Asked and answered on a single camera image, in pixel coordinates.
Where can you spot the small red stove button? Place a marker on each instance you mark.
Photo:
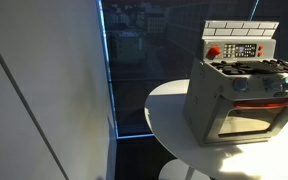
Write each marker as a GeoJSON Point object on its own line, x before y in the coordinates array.
{"type": "Point", "coordinates": [260, 47]}
{"type": "Point", "coordinates": [259, 54]}

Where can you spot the grey toy stove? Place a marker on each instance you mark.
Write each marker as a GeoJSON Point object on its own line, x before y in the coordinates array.
{"type": "Point", "coordinates": [204, 100]}

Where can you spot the large red stove knob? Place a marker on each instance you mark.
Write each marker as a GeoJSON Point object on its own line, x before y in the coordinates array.
{"type": "Point", "coordinates": [213, 51]}

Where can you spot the grey oven door with window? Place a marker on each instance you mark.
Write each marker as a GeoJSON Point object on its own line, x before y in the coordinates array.
{"type": "Point", "coordinates": [214, 126]}

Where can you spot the white round table base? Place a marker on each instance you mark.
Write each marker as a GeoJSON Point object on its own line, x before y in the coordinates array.
{"type": "Point", "coordinates": [172, 171]}

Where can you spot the black keypad display panel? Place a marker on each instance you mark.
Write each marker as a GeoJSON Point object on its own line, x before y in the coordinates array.
{"type": "Point", "coordinates": [240, 50]}

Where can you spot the black burner grate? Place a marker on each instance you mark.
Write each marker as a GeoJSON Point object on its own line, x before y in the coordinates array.
{"type": "Point", "coordinates": [254, 66]}

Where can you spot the blue lit window mullion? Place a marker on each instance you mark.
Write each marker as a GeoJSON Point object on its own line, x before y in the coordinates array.
{"type": "Point", "coordinates": [254, 10]}

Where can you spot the blue lit window frame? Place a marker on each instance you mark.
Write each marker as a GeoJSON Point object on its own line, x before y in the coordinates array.
{"type": "Point", "coordinates": [108, 66]}

